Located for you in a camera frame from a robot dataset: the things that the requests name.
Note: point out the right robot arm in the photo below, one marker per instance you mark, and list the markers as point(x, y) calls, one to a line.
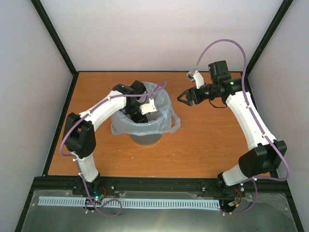
point(265, 152)

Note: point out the grey mesh trash bin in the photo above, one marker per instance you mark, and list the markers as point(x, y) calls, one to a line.
point(146, 140)

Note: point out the metal base plate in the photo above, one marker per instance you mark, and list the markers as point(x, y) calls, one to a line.
point(251, 213)

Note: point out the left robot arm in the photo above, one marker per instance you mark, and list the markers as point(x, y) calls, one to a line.
point(79, 139)

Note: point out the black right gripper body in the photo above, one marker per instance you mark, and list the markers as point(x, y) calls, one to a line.
point(199, 98)

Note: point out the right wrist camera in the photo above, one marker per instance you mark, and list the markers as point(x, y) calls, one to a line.
point(196, 77)

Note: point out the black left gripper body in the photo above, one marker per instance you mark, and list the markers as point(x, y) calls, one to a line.
point(134, 118)

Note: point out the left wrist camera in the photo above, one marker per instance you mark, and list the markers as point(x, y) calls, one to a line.
point(149, 107)

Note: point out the black mounting rail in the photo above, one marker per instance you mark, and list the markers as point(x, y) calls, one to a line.
point(117, 186)

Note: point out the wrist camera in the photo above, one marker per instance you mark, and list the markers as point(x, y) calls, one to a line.
point(149, 107)
point(196, 77)

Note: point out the translucent blue plastic bag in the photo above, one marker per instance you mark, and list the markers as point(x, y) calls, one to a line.
point(163, 121)

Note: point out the light blue cable duct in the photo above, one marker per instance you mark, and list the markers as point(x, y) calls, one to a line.
point(134, 203)

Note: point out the small electronics board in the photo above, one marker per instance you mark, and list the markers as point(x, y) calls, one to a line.
point(100, 195)

